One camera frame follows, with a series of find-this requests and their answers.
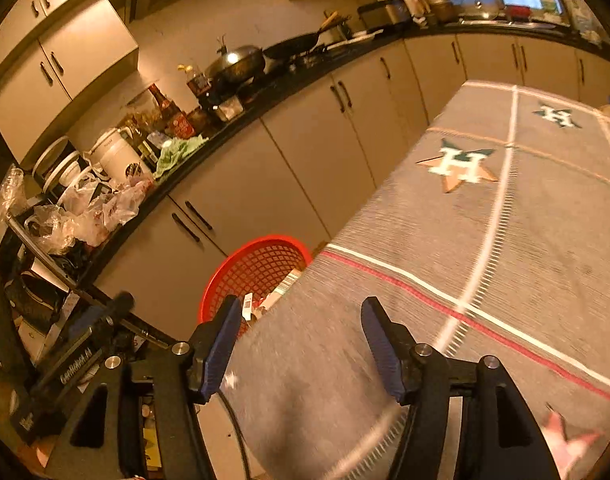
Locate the dark sauce bottle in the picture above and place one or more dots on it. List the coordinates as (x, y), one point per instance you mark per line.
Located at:
(162, 105)

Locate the green detergent bottle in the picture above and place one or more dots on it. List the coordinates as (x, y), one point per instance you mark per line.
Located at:
(549, 2)

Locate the steel lidded pot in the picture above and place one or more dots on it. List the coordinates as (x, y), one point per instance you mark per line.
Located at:
(235, 65)

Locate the white green-edged carton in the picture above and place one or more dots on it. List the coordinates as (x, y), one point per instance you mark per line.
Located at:
(285, 287)

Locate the black countertop appliance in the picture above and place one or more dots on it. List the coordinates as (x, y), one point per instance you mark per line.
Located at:
(382, 15)

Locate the small red bowl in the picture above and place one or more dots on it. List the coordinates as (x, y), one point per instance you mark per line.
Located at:
(518, 11)

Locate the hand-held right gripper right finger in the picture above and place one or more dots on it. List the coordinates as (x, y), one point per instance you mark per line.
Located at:
(380, 350)

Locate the grey printed tablecloth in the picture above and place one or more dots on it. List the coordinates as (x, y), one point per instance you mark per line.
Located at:
(535, 235)

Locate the beige wall cabinets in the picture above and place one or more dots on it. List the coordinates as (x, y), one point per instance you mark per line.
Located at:
(75, 60)

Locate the oil bottle with yellow cap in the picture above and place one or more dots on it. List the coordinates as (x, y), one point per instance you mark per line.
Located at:
(197, 85)

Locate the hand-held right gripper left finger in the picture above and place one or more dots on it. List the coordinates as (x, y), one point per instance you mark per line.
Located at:
(220, 350)

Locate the black wok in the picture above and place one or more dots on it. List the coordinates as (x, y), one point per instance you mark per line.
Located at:
(292, 46)

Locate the clear plastic bag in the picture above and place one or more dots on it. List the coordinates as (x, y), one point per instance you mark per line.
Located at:
(85, 210)

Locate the utensil holder with utensils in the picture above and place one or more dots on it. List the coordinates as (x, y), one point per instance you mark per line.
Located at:
(335, 25)

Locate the green cloth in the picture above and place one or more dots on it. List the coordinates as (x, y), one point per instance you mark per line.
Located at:
(180, 155)

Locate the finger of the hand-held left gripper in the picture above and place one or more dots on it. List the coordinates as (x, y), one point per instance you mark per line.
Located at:
(100, 317)

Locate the red plastic mesh basket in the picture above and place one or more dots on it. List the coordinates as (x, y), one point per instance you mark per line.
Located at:
(265, 255)

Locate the small glass jar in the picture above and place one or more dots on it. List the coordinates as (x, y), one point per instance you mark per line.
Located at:
(229, 109)

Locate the beige base cabinets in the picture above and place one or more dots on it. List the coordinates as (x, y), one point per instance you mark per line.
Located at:
(285, 160)

